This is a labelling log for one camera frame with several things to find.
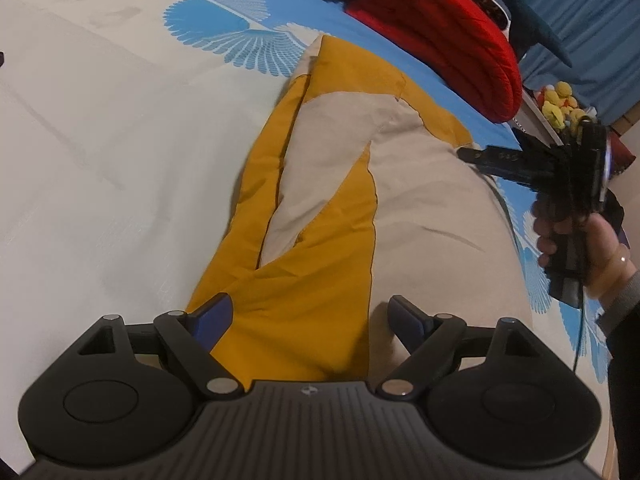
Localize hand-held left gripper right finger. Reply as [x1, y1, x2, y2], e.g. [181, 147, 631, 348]
[377, 296, 538, 402]

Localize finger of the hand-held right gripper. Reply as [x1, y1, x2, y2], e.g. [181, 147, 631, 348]
[456, 145, 533, 182]

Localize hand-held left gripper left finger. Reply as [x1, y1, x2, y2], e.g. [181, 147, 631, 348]
[75, 292, 248, 402]

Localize yellow and beige jacket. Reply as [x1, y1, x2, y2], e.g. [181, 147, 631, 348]
[185, 34, 531, 386]

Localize person's right hand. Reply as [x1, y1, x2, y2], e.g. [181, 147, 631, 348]
[531, 200, 640, 302]

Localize dark red bag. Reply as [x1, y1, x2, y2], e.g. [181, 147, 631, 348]
[607, 132, 638, 178]

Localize yellow plush toys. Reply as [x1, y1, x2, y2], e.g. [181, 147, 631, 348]
[537, 81, 598, 133]

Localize red quilted blanket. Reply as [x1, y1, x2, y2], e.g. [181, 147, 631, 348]
[345, 0, 523, 125]

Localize teal shark plush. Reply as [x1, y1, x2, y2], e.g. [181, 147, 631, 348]
[492, 0, 573, 68]

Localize blue curtain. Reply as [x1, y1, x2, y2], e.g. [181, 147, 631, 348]
[510, 0, 640, 133]

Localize blue fan print bed sheet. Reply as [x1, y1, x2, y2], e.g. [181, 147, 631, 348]
[0, 0, 613, 480]

